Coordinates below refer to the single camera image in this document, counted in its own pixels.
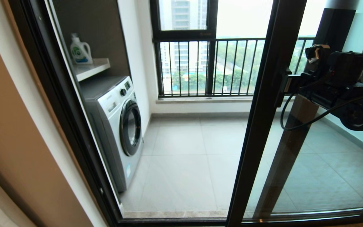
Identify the long black balcony railing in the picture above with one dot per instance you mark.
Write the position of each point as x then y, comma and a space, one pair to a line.
232, 39

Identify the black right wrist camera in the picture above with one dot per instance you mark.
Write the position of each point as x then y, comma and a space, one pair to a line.
348, 67

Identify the long grey stone window sill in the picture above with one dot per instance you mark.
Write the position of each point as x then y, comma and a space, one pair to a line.
206, 100

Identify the white detergent bottle green label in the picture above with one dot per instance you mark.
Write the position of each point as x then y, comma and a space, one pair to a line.
80, 51

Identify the white front-load washing machine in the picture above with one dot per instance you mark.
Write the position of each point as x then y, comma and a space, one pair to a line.
112, 126

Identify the dark window frame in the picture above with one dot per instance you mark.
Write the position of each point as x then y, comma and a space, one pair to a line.
211, 63

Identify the black-framed balcony doorway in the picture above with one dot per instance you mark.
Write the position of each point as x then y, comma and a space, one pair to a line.
39, 47

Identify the dark brown sliding glass door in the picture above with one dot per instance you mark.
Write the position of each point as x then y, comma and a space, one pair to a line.
263, 126

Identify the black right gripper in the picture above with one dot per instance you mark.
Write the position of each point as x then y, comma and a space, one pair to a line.
326, 94

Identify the white wall shelf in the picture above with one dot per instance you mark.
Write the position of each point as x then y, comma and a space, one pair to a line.
92, 68

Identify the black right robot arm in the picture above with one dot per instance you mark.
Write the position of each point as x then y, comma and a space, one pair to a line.
362, 115

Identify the dark brown fixed glass panel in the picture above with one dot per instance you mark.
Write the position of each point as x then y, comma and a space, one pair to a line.
295, 132

